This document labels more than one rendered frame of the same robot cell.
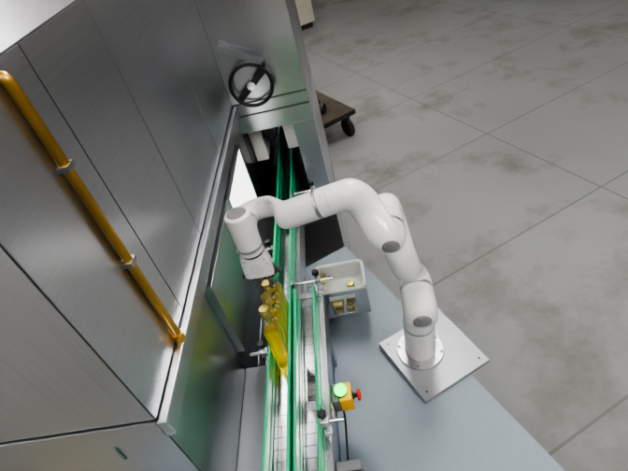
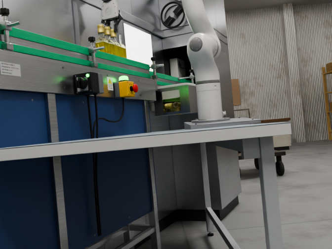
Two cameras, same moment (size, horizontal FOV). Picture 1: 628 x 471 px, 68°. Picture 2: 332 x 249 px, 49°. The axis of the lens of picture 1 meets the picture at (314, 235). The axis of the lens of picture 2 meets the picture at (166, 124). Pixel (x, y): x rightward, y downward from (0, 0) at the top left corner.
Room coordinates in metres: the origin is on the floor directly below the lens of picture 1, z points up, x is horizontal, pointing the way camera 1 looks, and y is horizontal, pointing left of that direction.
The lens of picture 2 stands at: (-0.69, -0.56, 0.76)
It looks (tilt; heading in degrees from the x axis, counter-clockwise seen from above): 1 degrees up; 15
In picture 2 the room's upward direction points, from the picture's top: 5 degrees counter-clockwise
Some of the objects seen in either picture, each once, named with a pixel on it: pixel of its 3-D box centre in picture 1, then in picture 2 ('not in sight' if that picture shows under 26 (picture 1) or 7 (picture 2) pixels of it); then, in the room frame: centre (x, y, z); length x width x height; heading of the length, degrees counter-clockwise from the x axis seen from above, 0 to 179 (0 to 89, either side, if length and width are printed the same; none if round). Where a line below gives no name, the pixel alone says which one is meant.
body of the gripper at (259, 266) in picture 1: (256, 261); (110, 10); (1.19, 0.21, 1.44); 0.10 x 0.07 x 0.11; 82
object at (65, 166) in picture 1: (112, 235); not in sight; (0.82, 0.41, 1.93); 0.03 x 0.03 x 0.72; 81
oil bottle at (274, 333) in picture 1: (277, 339); (103, 58); (1.07, 0.23, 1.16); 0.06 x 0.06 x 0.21; 82
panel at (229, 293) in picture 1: (237, 235); (121, 45); (1.51, 0.30, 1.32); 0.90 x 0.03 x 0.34; 171
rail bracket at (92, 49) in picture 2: (333, 421); (97, 51); (0.74, 0.10, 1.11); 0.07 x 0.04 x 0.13; 81
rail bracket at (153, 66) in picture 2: (311, 282); (150, 68); (1.34, 0.06, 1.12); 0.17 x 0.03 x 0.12; 81
